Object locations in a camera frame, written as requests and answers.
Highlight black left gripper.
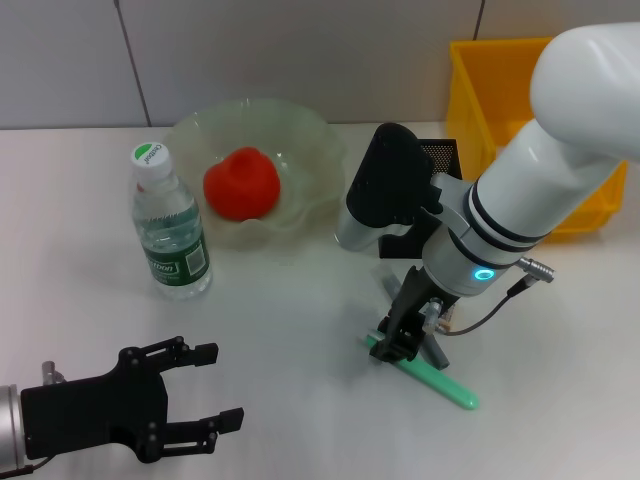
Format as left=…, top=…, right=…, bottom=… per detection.
left=19, top=335, right=246, bottom=464

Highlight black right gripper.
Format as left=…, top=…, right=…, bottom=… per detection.
left=368, top=264, right=467, bottom=364

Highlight grey marker pen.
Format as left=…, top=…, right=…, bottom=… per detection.
left=372, top=267, right=450, bottom=371

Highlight mint green pen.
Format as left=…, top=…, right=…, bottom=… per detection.
left=357, top=329, right=480, bottom=414

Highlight clear green-label water bottle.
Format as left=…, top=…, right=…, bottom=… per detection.
left=128, top=141, right=214, bottom=301

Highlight red-orange toy orange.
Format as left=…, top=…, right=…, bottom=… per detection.
left=202, top=146, right=282, bottom=221

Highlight black mesh pen holder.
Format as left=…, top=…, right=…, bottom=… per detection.
left=378, top=138, right=464, bottom=260

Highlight green glass fruit bowl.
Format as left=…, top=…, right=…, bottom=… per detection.
left=162, top=98, right=347, bottom=251

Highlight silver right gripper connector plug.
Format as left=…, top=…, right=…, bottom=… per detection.
left=424, top=298, right=449, bottom=334

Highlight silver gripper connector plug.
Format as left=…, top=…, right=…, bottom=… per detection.
left=424, top=298, right=449, bottom=334
left=40, top=360, right=66, bottom=386

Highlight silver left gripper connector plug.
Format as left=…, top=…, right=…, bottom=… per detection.
left=40, top=360, right=66, bottom=386

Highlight yellow plastic bin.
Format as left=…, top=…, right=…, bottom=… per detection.
left=446, top=37, right=629, bottom=245

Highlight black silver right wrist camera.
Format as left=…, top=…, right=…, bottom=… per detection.
left=333, top=122, right=444, bottom=254

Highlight grey left arm cable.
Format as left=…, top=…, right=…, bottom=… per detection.
left=0, top=455, right=47, bottom=477

